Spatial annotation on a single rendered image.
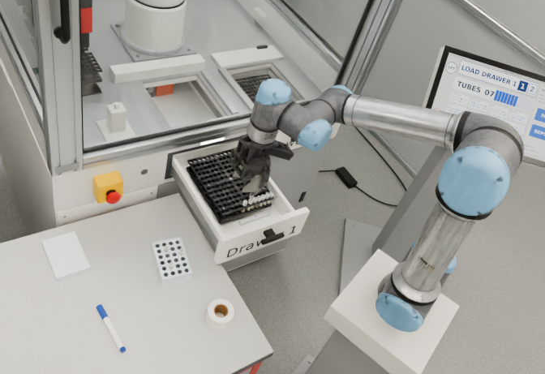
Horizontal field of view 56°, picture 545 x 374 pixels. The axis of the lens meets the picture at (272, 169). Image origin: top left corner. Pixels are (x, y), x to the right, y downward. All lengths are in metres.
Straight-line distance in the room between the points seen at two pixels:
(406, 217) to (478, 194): 1.40
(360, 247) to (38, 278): 1.67
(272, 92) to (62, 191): 0.65
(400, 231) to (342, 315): 1.07
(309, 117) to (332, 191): 1.79
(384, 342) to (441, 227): 0.46
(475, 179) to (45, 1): 0.88
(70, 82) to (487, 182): 0.90
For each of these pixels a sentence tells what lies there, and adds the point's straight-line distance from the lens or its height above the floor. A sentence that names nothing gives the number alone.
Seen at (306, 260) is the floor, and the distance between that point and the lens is 2.57.
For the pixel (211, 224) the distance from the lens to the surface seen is 1.43.
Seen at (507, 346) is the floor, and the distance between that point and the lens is 2.83.
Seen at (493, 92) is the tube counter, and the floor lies 1.12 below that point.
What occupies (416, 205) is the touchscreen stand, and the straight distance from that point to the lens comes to 2.33.
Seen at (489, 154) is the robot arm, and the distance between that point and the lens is 1.00.
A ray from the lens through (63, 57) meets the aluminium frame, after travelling 1.20.
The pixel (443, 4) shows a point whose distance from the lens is 2.98.
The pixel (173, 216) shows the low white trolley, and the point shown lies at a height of 0.76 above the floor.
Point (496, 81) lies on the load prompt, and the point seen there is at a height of 1.15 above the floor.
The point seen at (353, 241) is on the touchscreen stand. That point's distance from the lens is 2.69.
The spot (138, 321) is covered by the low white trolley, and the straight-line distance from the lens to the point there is 1.40.
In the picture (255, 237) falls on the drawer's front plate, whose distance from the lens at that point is 1.42.
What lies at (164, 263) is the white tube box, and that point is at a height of 0.79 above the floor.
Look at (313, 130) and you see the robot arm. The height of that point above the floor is 1.30.
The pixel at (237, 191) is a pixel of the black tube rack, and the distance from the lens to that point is 1.51.
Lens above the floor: 2.00
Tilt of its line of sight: 43 degrees down
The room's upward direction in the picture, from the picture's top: 19 degrees clockwise
